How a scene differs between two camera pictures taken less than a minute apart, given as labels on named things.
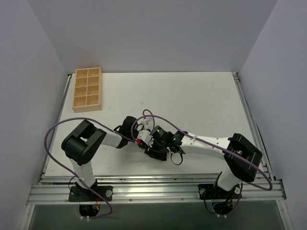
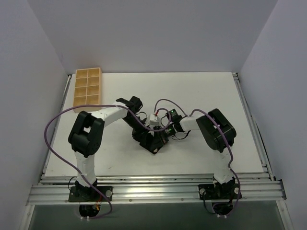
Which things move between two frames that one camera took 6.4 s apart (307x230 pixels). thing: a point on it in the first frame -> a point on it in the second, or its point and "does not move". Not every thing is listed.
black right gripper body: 156,153 -> 159,135
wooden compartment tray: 87,95 does not move
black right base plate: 214,191 does not move
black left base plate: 79,194 does not move
